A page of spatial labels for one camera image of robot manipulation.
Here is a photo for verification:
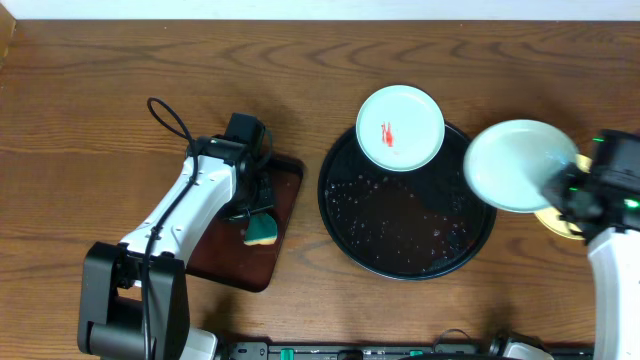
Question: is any black rectangular tray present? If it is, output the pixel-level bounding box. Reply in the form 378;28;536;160
186;155;304;292

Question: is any black round tray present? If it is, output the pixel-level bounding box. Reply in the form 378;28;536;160
318;124;497;281

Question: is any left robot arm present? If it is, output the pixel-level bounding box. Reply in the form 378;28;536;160
77;136;265;359

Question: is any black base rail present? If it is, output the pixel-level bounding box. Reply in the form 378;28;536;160
214;329;595;360

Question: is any yellow plate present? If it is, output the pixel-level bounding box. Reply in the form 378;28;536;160
534;155;592;241

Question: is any pale green plate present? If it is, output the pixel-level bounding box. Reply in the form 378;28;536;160
463;119;579;213
355;85;445;172

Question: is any green sponge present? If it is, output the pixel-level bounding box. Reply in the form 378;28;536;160
244;213;278;246

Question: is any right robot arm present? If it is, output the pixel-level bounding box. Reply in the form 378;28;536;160
542;129;639;360

